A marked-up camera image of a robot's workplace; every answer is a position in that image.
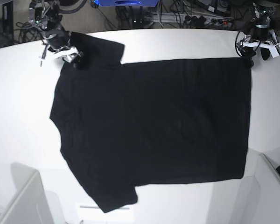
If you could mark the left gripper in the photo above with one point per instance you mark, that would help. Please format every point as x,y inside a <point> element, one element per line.
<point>248,42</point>

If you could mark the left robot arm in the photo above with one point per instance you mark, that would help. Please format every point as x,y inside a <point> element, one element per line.
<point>261,17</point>

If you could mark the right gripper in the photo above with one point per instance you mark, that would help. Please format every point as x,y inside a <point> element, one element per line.
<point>57,45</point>

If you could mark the blue box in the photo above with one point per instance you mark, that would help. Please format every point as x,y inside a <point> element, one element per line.
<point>113,3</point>

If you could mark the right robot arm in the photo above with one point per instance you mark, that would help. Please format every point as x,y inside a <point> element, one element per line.
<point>45,17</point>

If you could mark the white partition panel right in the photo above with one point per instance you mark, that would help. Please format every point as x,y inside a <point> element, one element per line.
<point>258,199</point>

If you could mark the white partition panel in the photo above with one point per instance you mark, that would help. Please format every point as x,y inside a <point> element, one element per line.
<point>258,199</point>
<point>32,204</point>

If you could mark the white power strip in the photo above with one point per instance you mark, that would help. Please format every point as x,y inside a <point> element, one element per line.
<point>193,19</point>

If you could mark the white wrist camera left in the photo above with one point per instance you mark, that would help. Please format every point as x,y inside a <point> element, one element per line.
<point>275,50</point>

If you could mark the black T-shirt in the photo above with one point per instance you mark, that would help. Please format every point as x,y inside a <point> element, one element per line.
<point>162,122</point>

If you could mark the white partition panel left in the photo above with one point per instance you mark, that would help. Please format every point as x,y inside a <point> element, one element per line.
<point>32,204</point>

